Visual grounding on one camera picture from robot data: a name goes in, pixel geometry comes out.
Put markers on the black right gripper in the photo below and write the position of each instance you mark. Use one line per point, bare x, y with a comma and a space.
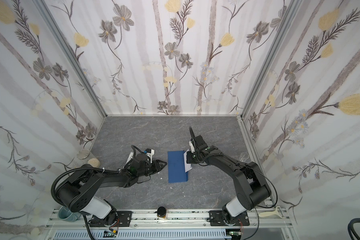
196, 144

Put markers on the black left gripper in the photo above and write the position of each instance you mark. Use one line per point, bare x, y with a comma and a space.
151, 167

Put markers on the white letter with blue border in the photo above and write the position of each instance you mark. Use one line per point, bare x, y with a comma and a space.
187, 166

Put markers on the dark blue envelope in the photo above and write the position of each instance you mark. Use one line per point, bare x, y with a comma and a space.
176, 167

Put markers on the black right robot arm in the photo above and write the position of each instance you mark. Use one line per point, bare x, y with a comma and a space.
250, 184

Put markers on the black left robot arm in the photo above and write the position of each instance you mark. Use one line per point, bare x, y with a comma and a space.
76, 189

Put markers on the white glue stick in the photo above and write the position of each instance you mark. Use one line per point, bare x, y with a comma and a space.
131, 155

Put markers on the clear glass cup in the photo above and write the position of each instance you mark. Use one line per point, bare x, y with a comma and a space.
244, 157

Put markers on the glass jar with cork lid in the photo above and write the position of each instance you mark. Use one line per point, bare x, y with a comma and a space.
87, 157

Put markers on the teal cup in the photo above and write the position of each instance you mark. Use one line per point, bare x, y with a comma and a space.
66, 215

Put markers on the cream plastic peeler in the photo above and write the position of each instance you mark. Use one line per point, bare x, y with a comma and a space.
276, 212

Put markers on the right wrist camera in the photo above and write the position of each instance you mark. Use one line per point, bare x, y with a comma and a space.
192, 146

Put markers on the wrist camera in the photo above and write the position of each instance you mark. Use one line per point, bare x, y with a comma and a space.
192, 146
150, 153

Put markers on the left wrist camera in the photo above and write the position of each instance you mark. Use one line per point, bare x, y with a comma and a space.
150, 153

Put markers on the black cylinder on rail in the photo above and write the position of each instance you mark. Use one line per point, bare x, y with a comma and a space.
162, 213

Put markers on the white perforated cable duct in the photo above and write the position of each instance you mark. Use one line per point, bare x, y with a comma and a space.
176, 234

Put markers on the aluminium mounting rail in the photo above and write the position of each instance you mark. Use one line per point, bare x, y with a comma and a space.
196, 219

